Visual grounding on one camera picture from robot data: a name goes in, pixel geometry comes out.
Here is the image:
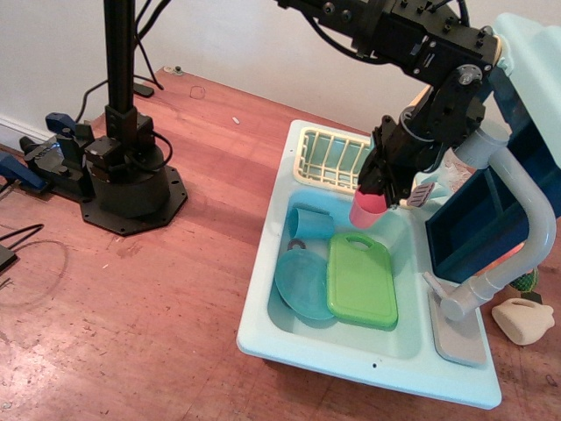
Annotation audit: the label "grey toy faucet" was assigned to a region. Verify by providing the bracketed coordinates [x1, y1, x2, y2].
[424, 123, 560, 367]

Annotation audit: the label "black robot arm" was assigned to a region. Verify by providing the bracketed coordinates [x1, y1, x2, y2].
[103, 1, 500, 207]

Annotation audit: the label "pink plastic cup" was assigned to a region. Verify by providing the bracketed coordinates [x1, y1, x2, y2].
[349, 189, 387, 229]

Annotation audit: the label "light blue toy sink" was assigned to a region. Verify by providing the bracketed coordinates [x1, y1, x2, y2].
[237, 120, 501, 409]

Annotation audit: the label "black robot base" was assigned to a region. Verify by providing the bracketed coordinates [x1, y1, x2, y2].
[81, 104, 189, 238]

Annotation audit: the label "blue plastic cup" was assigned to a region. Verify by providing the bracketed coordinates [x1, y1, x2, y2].
[288, 208, 335, 239]

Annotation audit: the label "dark blue toy shelf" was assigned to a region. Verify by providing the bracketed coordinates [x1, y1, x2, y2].
[424, 12, 561, 284]

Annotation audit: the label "blue plastic plate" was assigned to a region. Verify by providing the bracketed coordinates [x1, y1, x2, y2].
[273, 248, 334, 321]

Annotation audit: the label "stacked blue dishes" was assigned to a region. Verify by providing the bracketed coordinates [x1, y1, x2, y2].
[410, 170, 451, 205]

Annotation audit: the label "blue table clamp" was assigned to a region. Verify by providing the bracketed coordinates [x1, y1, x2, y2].
[1, 112, 94, 201]

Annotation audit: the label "purple toy spatula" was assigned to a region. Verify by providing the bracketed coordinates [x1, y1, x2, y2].
[406, 182, 435, 208]

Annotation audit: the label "green cutting board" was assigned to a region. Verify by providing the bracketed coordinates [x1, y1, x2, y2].
[326, 232, 398, 331]

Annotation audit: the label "black cable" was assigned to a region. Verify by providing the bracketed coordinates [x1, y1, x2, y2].
[74, 0, 176, 124]

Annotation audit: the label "cream dish brush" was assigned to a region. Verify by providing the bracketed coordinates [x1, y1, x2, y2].
[493, 35, 502, 67]

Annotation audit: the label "green netted toy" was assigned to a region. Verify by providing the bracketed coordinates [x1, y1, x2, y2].
[509, 268, 539, 293]

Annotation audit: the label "cream dish rack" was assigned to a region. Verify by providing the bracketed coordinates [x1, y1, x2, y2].
[293, 126, 372, 196]

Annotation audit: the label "black cable mount foot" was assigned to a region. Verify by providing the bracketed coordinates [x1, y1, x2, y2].
[133, 82, 155, 98]

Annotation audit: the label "beige toy jug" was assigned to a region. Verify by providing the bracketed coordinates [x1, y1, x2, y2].
[492, 298, 555, 346]

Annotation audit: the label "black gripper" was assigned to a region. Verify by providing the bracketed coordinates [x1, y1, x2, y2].
[358, 116, 442, 208]

